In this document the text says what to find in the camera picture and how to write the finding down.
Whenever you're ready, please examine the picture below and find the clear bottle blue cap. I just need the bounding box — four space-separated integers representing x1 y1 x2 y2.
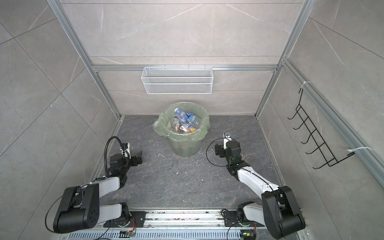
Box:
175 108 192 128

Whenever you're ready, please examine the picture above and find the blue label bottle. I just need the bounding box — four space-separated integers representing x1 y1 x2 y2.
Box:
186 112 202 129

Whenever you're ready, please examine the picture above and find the small beige label package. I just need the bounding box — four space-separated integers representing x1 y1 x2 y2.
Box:
179 125 197 133

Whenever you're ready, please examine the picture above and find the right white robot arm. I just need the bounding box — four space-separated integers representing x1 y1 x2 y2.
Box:
215 138 306 240

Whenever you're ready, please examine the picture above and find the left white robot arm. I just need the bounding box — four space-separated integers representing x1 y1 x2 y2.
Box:
53 151 143 234

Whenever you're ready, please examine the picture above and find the green mesh trash bin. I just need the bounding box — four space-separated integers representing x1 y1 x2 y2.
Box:
163 102 211 158

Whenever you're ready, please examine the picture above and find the green plastic bin liner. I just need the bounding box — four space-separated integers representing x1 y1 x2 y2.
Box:
153 102 211 142

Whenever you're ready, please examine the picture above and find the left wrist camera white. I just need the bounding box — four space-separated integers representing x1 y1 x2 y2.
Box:
120 143 131 159

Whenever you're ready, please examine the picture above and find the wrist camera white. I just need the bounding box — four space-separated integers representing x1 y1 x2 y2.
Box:
223 132 232 150
120 143 131 159

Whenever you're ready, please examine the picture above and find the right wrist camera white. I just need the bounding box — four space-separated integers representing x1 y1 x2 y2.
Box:
223 132 232 150

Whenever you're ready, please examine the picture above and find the left black corrugated cable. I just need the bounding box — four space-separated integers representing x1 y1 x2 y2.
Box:
103 136 124 176

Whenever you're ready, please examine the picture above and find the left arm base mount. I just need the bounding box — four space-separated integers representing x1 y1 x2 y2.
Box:
103 211 147 228

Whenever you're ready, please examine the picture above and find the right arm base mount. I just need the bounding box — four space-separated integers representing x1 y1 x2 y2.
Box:
221 209 255 227

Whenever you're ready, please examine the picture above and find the white wire wall basket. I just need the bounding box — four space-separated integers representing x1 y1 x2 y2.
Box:
141 67 214 95

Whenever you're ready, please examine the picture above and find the black wire hook rack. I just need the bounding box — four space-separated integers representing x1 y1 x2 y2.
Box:
288 89 355 170

